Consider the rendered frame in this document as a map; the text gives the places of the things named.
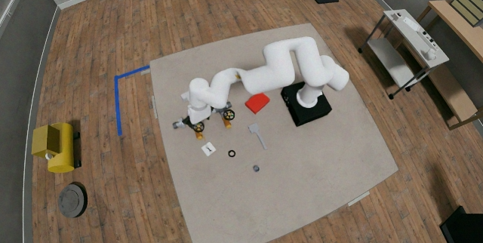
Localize white square tag with gold chain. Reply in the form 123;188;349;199
202;142;216;156

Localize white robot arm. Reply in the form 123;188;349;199
181;37;349;111

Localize grey pipe manifold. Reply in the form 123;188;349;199
172;102;235;140

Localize red rectangular block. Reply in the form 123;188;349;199
245;93;270;115

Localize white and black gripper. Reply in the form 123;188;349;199
182;105;214;129

